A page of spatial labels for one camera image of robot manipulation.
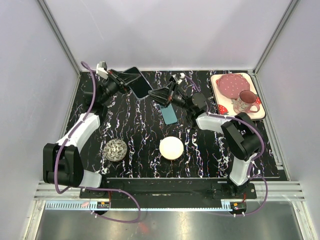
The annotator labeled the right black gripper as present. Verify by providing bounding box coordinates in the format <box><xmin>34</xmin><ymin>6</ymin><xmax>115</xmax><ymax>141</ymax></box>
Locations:
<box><xmin>146</xmin><ymin>81</ymin><xmax>194</xmax><ymax>113</ymax></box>

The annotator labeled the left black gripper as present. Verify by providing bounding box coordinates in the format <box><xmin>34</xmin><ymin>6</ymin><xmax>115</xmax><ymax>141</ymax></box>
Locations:
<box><xmin>99</xmin><ymin>69</ymin><xmax>142</xmax><ymax>104</ymax></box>

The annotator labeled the blue smartphone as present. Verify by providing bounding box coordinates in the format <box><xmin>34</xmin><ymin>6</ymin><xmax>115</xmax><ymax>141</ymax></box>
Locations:
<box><xmin>123</xmin><ymin>66</ymin><xmax>152</xmax><ymax>100</ymax></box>

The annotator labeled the teal smartphone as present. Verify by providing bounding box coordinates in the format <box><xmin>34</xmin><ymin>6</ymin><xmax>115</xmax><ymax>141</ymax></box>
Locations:
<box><xmin>160</xmin><ymin>104</ymin><xmax>178</xmax><ymax>125</ymax></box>

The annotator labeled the phone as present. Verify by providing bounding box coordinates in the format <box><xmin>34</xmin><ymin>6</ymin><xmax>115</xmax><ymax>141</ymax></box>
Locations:
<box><xmin>186</xmin><ymin>111</ymin><xmax>200</xmax><ymax>130</ymax></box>

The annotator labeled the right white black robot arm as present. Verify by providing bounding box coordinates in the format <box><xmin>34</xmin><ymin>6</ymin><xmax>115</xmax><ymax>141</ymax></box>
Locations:
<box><xmin>148</xmin><ymin>79</ymin><xmax>265</xmax><ymax>199</ymax></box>

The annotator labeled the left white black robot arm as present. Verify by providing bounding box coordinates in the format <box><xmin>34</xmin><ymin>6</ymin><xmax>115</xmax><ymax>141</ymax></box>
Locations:
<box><xmin>43</xmin><ymin>69</ymin><xmax>141</xmax><ymax>198</ymax></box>

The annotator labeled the white round lid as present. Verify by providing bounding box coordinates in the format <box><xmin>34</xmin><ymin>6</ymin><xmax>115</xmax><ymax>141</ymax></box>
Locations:
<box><xmin>159</xmin><ymin>136</ymin><xmax>184</xmax><ymax>161</ymax></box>

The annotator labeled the pink polka dot plate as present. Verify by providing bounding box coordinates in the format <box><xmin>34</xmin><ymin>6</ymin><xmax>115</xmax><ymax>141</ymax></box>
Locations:
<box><xmin>216</xmin><ymin>73</ymin><xmax>250</xmax><ymax>100</ymax></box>

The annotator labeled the leaf patterned round bowl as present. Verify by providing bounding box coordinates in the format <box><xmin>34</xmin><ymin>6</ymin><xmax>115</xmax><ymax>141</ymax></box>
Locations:
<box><xmin>102</xmin><ymin>139</ymin><xmax>128</xmax><ymax>162</ymax></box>

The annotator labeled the strawberry print cream tray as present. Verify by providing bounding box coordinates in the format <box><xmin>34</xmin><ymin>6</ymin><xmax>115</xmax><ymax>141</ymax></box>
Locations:
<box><xmin>210</xmin><ymin>72</ymin><xmax>266</xmax><ymax>120</ymax></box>

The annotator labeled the pink ghost pattern mug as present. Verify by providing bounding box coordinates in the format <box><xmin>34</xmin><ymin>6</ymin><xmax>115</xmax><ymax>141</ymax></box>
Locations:
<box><xmin>233</xmin><ymin>90</ymin><xmax>260</xmax><ymax>114</ymax></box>

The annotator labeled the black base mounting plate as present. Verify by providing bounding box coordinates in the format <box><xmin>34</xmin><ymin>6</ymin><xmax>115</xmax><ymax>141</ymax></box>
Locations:
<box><xmin>79</xmin><ymin>177</ymin><xmax>258</xmax><ymax>201</ymax></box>

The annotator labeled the left small controller board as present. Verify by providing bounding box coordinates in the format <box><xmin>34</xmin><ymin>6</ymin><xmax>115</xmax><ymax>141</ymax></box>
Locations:
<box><xmin>96</xmin><ymin>200</ymin><xmax>111</xmax><ymax>209</ymax></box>

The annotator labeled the small controller board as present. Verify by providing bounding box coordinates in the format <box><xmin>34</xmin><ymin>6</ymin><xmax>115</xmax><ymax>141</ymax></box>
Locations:
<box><xmin>96</xmin><ymin>200</ymin><xmax>111</xmax><ymax>209</ymax></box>
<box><xmin>231</xmin><ymin>202</ymin><xmax>247</xmax><ymax>212</ymax></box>

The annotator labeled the right small controller board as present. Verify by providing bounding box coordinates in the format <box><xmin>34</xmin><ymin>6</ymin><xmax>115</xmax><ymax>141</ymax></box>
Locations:
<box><xmin>231</xmin><ymin>202</ymin><xmax>247</xmax><ymax>212</ymax></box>

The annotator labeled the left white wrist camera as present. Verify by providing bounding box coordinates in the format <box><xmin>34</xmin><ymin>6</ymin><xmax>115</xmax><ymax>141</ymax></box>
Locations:
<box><xmin>96</xmin><ymin>61</ymin><xmax>108</xmax><ymax>79</ymax></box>

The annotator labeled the aluminium frame rail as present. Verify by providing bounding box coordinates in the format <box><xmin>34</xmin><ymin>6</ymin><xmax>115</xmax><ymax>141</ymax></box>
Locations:
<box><xmin>33</xmin><ymin>181</ymin><xmax>305</xmax><ymax>202</ymax></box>

